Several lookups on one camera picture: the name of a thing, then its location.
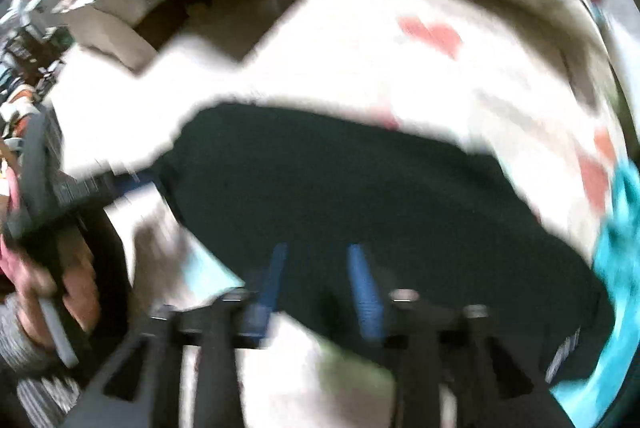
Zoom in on black pants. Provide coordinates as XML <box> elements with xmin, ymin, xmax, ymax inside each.
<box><xmin>154</xmin><ymin>103</ymin><xmax>616</xmax><ymax>389</ymax></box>

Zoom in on white heart-print blanket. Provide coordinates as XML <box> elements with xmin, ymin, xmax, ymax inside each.
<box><xmin>47</xmin><ymin>0</ymin><xmax>632</xmax><ymax>428</ymax></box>

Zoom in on person's left forearm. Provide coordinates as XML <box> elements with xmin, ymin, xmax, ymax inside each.
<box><xmin>0</xmin><ymin>293</ymin><xmax>83</xmax><ymax>424</ymax></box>

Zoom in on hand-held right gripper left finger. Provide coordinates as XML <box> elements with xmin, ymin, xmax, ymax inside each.
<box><xmin>65</xmin><ymin>242</ymin><xmax>290</xmax><ymax>428</ymax></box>

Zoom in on person's left hand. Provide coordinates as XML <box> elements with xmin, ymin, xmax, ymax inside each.
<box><xmin>0</xmin><ymin>233</ymin><xmax>103</xmax><ymax>351</ymax></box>

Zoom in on teal cloth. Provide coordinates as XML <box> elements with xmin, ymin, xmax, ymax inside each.
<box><xmin>547</xmin><ymin>158</ymin><xmax>640</xmax><ymax>409</ymax></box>

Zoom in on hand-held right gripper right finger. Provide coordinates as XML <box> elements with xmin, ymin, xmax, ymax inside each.
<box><xmin>347</xmin><ymin>243</ymin><xmax>576</xmax><ymax>428</ymax></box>

